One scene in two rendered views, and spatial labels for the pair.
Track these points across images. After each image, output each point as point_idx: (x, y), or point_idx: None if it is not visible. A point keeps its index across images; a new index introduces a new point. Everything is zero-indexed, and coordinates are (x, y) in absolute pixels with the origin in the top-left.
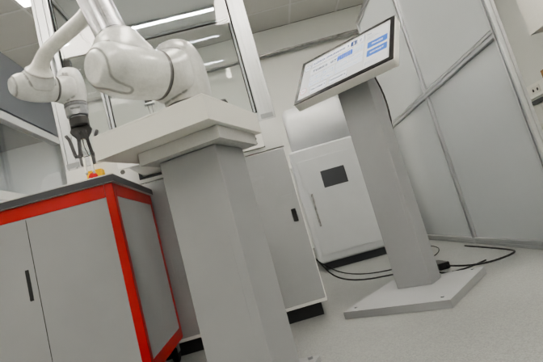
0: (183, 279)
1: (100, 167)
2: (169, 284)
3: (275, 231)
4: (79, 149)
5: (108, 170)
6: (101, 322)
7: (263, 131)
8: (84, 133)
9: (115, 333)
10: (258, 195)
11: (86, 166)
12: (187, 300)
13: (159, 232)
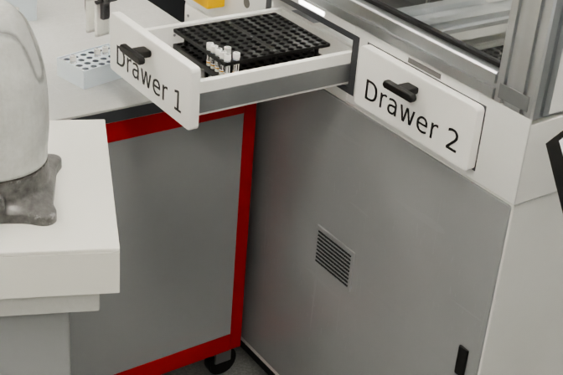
0: (271, 269)
1: None
2: (235, 263)
3: (417, 351)
4: None
5: None
6: None
7: (487, 130)
8: None
9: None
10: (420, 257)
11: (88, 19)
12: (267, 303)
13: (264, 161)
